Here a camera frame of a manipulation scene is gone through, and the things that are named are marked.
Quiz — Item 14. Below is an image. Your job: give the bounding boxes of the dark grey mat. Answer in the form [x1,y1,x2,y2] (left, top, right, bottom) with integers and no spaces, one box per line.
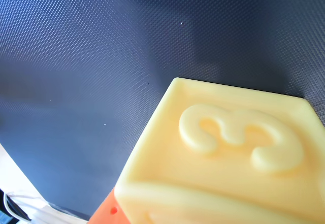
[0,0,325,221]

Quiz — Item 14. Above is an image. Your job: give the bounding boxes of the black device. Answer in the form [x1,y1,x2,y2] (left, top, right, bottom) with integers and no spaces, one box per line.
[0,187,11,224]

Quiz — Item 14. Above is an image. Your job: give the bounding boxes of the yellow embossed block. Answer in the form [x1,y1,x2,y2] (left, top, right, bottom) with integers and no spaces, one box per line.
[113,77,325,224]

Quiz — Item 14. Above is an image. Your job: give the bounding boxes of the white cable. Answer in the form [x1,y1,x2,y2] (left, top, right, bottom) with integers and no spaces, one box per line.
[3,193,29,221]

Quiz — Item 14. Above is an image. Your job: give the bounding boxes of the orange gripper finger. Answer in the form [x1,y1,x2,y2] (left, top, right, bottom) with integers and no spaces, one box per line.
[88,186,133,224]

